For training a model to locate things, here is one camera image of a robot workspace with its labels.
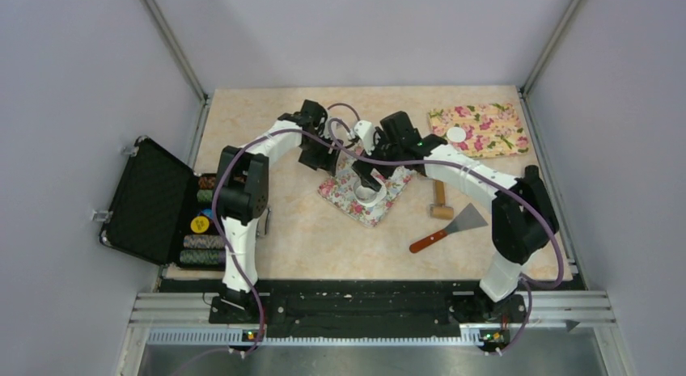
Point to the wooden dough roller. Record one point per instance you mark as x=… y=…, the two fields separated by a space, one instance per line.
x=439 y=208

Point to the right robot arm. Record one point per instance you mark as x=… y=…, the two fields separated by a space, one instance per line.
x=523 y=220

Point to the white dough piece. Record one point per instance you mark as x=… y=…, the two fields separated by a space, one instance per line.
x=382 y=193

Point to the blue poker chip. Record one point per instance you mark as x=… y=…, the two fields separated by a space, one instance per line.
x=207 y=213

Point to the flat round white wrapper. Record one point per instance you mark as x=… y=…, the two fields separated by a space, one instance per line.
x=456 y=134

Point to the yellow poker chip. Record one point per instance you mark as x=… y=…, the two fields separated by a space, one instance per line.
x=199 y=224

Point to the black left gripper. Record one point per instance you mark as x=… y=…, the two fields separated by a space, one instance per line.
x=325 y=161

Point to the white floral tray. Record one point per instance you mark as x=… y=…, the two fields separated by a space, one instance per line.
x=337 y=190

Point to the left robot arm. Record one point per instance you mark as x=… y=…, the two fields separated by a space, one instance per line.
x=241 y=194

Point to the black poker chip case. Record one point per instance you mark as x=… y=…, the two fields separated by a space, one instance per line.
x=154 y=202

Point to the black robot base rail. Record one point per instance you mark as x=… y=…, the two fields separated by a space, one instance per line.
x=365 y=309

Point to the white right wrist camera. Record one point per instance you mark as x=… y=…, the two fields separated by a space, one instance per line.
x=365 y=132

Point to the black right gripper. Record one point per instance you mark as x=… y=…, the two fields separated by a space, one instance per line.
x=364 y=170

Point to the yellow floral tray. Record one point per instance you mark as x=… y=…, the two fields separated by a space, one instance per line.
x=493 y=130

